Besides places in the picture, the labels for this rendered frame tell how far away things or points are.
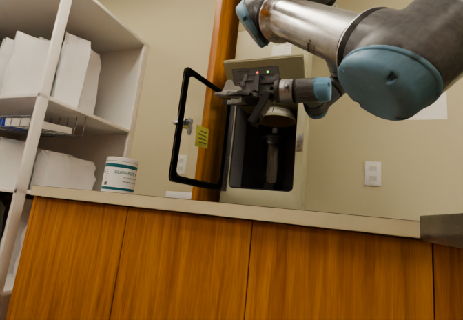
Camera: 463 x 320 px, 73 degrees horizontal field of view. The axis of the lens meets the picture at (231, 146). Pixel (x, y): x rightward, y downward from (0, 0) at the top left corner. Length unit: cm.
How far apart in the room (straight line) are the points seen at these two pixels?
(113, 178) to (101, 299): 44
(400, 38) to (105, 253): 106
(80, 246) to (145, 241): 27
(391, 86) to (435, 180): 125
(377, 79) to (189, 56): 177
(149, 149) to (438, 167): 154
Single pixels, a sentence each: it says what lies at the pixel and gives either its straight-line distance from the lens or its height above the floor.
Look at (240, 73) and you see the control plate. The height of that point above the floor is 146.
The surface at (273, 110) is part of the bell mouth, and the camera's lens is 130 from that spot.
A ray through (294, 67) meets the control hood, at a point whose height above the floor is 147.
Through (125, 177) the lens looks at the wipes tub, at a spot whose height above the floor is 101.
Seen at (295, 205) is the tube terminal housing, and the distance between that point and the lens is 119.
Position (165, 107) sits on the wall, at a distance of 205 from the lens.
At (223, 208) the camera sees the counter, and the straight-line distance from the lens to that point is 94.
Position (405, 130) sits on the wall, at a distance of 168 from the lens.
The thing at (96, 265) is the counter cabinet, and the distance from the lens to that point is 124.
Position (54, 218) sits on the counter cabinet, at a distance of 139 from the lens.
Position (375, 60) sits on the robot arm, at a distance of 42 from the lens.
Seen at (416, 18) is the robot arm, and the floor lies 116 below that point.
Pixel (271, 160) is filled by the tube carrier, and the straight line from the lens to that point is 128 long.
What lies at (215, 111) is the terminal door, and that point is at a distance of 123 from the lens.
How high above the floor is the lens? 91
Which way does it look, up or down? 12 degrees up
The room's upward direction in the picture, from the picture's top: 6 degrees clockwise
